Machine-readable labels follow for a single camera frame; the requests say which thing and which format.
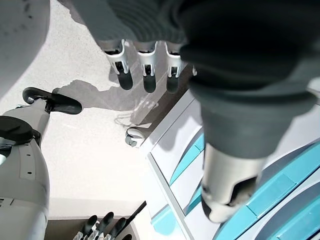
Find white cart caster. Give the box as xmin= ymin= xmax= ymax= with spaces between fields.
xmin=124 ymin=126 xmax=146 ymax=149

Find white medical cart blue drawers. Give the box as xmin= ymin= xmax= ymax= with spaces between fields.
xmin=138 ymin=62 xmax=320 ymax=240

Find silver right robot leg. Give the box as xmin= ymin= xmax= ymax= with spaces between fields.
xmin=0 ymin=87 xmax=83 ymax=240

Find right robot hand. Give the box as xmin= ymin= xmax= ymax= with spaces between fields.
xmin=74 ymin=211 xmax=134 ymax=240

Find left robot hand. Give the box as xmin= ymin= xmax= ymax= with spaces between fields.
xmin=57 ymin=0 xmax=320 ymax=224

